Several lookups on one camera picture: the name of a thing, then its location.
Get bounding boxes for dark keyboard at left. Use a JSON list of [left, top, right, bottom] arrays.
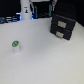
[[0, 15, 20, 24]]

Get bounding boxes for black kcup holder drawer unit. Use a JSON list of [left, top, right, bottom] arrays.
[[50, 10, 76, 40]]

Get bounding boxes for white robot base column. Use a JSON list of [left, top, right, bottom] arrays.
[[20, 0, 32, 20]]

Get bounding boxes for black monitor with teal edge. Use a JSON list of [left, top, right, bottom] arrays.
[[30, 2, 52, 19]]

